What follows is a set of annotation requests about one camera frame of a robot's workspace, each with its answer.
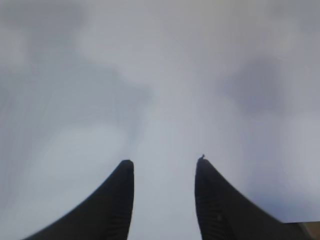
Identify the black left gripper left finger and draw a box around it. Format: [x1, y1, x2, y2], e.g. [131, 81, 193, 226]
[28, 160, 134, 240]

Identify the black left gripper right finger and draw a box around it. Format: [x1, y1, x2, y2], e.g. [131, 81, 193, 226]
[194, 156, 311, 240]

